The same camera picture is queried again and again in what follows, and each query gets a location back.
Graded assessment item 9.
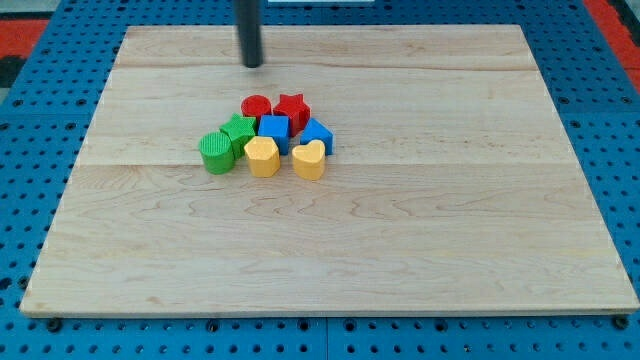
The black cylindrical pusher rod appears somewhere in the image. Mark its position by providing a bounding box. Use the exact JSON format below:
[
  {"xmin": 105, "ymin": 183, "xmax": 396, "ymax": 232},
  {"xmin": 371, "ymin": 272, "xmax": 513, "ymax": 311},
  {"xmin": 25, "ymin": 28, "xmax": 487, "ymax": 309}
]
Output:
[{"xmin": 234, "ymin": 0, "xmax": 264, "ymax": 68}]

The blue cube block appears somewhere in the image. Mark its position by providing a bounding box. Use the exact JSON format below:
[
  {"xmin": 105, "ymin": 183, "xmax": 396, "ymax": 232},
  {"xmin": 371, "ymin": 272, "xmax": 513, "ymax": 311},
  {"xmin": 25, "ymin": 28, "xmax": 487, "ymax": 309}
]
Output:
[{"xmin": 258, "ymin": 115, "xmax": 289, "ymax": 155}]

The blue triangle block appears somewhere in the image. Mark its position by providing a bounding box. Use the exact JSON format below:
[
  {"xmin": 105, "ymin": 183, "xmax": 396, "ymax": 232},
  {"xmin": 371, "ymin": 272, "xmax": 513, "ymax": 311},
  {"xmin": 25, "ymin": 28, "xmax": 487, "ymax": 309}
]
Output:
[{"xmin": 300, "ymin": 118, "xmax": 334, "ymax": 155}]

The red cylinder block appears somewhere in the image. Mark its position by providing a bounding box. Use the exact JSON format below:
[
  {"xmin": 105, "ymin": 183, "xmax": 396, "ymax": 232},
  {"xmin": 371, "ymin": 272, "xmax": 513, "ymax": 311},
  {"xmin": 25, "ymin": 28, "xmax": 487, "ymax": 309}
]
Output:
[{"xmin": 240, "ymin": 94, "xmax": 272, "ymax": 122}]

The red star block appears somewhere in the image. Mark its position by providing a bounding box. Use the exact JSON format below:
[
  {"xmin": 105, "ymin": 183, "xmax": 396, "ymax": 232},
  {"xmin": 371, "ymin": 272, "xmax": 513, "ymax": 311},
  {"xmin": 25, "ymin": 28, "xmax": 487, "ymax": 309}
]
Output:
[{"xmin": 273, "ymin": 93, "xmax": 311, "ymax": 137}]

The green star block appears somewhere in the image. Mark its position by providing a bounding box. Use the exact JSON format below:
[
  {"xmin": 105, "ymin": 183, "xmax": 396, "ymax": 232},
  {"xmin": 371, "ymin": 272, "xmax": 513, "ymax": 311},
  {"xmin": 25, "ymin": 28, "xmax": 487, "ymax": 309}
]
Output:
[{"xmin": 219, "ymin": 113, "xmax": 257, "ymax": 159}]

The green cylinder block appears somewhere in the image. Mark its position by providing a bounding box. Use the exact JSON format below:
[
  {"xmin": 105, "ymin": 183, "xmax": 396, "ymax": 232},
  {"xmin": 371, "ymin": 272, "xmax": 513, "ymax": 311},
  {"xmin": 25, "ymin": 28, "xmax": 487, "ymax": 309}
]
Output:
[{"xmin": 198, "ymin": 132, "xmax": 235, "ymax": 175}]

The yellow hexagon block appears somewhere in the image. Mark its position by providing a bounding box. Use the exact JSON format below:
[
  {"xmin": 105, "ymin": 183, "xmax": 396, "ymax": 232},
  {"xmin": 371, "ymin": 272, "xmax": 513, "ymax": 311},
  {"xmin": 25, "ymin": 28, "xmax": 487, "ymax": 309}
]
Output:
[{"xmin": 244, "ymin": 136, "xmax": 280, "ymax": 178}]

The yellow heart block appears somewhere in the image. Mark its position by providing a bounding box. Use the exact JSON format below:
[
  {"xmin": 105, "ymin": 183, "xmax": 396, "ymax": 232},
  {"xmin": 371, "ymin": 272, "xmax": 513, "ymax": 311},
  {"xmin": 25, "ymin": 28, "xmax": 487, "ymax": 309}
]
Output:
[{"xmin": 292, "ymin": 140, "xmax": 325, "ymax": 181}]

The light wooden board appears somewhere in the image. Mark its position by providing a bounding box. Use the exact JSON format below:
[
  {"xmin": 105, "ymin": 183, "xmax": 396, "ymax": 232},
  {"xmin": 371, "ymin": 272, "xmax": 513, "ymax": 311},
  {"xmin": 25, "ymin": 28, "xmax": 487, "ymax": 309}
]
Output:
[{"xmin": 20, "ymin": 25, "xmax": 639, "ymax": 318}]

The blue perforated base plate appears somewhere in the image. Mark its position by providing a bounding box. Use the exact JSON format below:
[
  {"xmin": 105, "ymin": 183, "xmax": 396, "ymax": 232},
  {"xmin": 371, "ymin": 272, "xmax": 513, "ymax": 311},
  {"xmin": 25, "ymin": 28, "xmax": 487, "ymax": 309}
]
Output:
[{"xmin": 1, "ymin": 0, "xmax": 639, "ymax": 359}]

